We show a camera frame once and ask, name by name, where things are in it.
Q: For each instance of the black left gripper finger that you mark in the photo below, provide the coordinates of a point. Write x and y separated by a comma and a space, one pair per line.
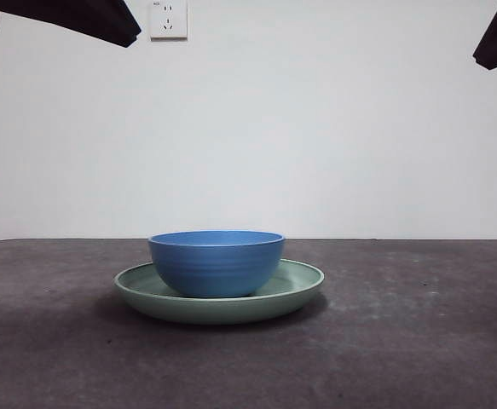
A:
82, 17

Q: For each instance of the blue ribbed bowl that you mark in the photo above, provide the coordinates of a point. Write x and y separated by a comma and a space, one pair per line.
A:
216, 268

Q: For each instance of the green round plate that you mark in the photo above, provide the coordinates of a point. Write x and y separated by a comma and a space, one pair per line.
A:
218, 311

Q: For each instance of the white wall socket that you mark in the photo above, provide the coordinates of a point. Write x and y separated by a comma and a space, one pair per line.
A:
169, 27

